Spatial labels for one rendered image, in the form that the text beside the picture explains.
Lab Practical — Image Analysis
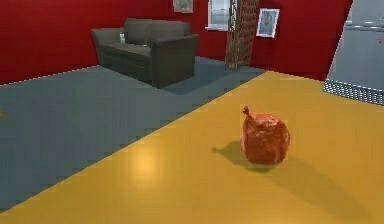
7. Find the grey framed wall picture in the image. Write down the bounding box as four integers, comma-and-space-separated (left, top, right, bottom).
172, 0, 194, 14

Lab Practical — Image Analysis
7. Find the white framed portrait picture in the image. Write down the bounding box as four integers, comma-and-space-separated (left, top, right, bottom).
255, 7, 280, 39

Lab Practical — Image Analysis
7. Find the dark grey sofa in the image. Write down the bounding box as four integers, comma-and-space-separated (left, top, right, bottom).
90, 17, 200, 89

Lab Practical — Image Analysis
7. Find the white framed window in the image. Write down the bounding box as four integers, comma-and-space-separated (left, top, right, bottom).
205, 0, 232, 32

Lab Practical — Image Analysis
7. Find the silver grey fridge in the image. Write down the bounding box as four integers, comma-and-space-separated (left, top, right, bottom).
322, 0, 384, 106

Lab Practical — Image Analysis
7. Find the brown patterned curtain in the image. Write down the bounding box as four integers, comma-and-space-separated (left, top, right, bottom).
224, 0, 260, 71

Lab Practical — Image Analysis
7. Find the orange tied garbage bag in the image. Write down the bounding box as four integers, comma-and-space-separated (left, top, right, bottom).
241, 105, 291, 166

